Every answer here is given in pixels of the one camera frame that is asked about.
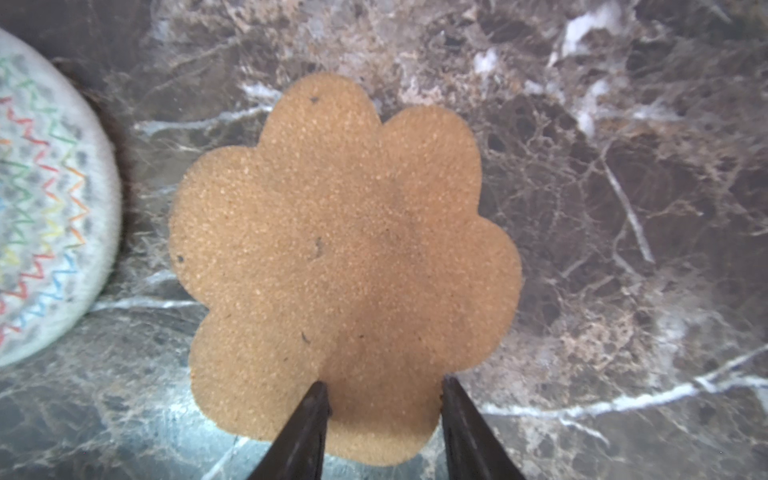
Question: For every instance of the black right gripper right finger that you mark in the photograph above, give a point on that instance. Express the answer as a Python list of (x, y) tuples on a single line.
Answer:
[(472, 450)]

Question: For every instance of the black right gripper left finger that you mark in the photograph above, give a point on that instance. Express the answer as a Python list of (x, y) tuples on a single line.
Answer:
[(298, 451)]

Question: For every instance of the flower shaped cork coaster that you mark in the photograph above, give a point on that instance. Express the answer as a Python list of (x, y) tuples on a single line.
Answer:
[(347, 250)]

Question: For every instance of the white multicolour stitched coaster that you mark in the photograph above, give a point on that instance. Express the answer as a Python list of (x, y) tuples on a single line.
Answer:
[(61, 203)]

